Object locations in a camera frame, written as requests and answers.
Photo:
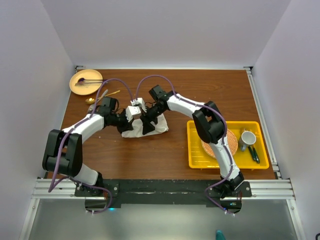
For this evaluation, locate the grey ceramic mug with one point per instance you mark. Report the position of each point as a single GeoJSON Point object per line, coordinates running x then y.
{"type": "Point", "coordinates": [247, 139]}

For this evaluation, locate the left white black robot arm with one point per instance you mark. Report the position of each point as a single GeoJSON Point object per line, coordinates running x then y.
{"type": "Point", "coordinates": [64, 148]}

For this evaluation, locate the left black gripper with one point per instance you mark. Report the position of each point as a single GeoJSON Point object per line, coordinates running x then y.
{"type": "Point", "coordinates": [127, 126]}

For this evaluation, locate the teal cloth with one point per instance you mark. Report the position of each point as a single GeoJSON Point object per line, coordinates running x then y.
{"type": "Point", "coordinates": [219, 235]}

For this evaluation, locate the aluminium rail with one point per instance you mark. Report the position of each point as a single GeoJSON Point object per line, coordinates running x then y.
{"type": "Point", "coordinates": [268, 143]}
{"type": "Point", "coordinates": [278, 189]}

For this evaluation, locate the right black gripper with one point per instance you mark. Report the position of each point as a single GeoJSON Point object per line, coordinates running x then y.
{"type": "Point", "coordinates": [146, 119]}

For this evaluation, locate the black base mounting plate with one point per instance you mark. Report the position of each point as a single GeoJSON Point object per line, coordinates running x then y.
{"type": "Point", "coordinates": [118, 192]}

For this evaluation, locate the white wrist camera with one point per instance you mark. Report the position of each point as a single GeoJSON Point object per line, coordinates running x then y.
{"type": "Point", "coordinates": [139, 102]}
{"type": "Point", "coordinates": [131, 112]}

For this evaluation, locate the aluminium right side rail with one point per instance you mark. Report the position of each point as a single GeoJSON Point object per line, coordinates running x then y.
{"type": "Point", "coordinates": [268, 143]}

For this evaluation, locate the aluminium front rail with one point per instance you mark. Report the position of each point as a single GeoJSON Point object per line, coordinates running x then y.
{"type": "Point", "coordinates": [278, 189]}

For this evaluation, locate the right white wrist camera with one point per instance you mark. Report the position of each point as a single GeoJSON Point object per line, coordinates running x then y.
{"type": "Point", "coordinates": [139, 102]}

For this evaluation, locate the silver fork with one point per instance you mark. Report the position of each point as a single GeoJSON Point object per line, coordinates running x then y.
{"type": "Point", "coordinates": [91, 107]}

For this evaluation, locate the white cloth napkin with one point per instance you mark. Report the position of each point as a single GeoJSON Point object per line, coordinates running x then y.
{"type": "Point", "coordinates": [137, 132]}

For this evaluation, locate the green handled snips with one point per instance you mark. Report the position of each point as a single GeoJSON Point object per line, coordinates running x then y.
{"type": "Point", "coordinates": [254, 154]}

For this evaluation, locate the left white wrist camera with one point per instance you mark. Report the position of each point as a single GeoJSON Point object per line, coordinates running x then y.
{"type": "Point", "coordinates": [131, 112]}

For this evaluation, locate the purple spoon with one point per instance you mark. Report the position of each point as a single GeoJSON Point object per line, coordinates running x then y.
{"type": "Point", "coordinates": [81, 83]}

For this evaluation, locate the gold spoon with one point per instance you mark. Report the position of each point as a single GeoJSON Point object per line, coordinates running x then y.
{"type": "Point", "coordinates": [91, 100]}

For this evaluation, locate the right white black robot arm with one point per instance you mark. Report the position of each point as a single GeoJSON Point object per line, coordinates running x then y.
{"type": "Point", "coordinates": [211, 128]}

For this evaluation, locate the woven wicker basket plate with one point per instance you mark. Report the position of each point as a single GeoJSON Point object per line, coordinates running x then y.
{"type": "Point", "coordinates": [232, 143]}

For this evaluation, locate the beige round plate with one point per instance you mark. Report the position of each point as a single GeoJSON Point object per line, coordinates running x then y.
{"type": "Point", "coordinates": [85, 89]}

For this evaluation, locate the yellow plastic tray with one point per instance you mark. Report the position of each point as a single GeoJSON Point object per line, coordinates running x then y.
{"type": "Point", "coordinates": [199, 159]}

